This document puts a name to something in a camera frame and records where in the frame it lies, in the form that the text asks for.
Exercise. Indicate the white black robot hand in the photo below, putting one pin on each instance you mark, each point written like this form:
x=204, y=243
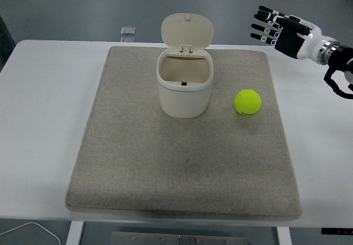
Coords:
x=310, y=39

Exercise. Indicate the yellow-green tennis ball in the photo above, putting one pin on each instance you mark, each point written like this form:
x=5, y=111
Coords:
x=247, y=102

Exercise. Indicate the cream bin with hinged lid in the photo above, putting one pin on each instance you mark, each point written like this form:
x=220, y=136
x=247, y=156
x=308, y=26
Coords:
x=183, y=101

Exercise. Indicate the beige fabric mat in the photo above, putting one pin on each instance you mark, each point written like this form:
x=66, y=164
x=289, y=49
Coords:
x=179, y=159

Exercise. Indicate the square metal floor plate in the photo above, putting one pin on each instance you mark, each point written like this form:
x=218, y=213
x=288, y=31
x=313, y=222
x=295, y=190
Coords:
x=128, y=30
x=127, y=39

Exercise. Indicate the black table control panel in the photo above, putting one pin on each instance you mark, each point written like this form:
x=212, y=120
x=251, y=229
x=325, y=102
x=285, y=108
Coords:
x=336, y=231

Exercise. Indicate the white table leg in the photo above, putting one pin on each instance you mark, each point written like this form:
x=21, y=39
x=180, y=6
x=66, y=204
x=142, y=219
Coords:
x=74, y=234
x=284, y=236

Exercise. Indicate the grey metal plate with screws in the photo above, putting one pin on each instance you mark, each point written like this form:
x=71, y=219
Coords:
x=154, y=239

